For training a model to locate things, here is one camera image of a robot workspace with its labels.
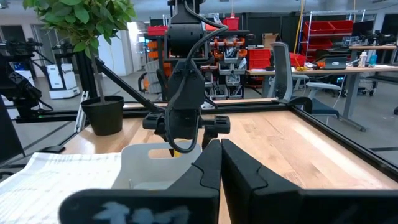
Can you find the white checked cloth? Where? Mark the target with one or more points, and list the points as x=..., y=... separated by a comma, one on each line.
x=46, y=186

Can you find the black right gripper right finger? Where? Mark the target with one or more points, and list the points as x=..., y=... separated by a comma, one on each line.
x=248, y=199

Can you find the yellow toy fruit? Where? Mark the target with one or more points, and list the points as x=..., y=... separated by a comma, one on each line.
x=177, y=153

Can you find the parts organizer rack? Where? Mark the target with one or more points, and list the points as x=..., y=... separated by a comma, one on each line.
x=230, y=71

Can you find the white mobile machine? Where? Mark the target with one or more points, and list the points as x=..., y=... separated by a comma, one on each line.
x=62, y=81

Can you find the leafy plant in black pot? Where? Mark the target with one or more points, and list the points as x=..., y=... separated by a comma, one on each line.
x=102, y=116

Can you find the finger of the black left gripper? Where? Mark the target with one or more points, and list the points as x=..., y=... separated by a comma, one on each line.
x=153, y=121
x=222, y=124

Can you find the metal shelf rack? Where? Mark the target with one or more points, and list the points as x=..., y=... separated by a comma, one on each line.
x=311, y=43

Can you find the white bottle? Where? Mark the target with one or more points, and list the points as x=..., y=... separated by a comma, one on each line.
x=363, y=59

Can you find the wooden top desk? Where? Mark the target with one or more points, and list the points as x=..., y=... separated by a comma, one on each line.
x=351, y=90

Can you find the blue tumbler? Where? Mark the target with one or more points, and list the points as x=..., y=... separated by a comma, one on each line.
x=373, y=60

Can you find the red storage bin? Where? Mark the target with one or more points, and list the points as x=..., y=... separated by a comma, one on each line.
x=258, y=59
x=298, y=59
x=342, y=26
x=231, y=23
x=318, y=28
x=157, y=30

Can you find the grey laptop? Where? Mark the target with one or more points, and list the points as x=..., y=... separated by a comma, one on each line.
x=335, y=63

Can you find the cardboard box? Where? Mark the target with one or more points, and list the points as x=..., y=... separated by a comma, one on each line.
x=269, y=40

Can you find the grey office chair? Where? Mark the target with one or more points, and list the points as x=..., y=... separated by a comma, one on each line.
x=281, y=71

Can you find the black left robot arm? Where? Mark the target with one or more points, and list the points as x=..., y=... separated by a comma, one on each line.
x=183, y=34

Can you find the black upright frame post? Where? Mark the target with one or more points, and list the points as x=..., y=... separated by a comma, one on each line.
x=85, y=74

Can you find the black diagonal frame strut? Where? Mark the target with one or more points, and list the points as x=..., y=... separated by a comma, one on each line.
x=127, y=85

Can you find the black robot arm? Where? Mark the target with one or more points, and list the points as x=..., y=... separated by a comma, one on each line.
x=18, y=87

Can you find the silver aluminium extrusion bar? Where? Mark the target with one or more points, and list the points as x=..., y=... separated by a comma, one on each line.
x=81, y=115

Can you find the black flat bracket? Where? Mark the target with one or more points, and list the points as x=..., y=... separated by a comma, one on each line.
x=52, y=149

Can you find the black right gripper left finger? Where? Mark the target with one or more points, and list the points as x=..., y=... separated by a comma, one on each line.
x=192, y=202

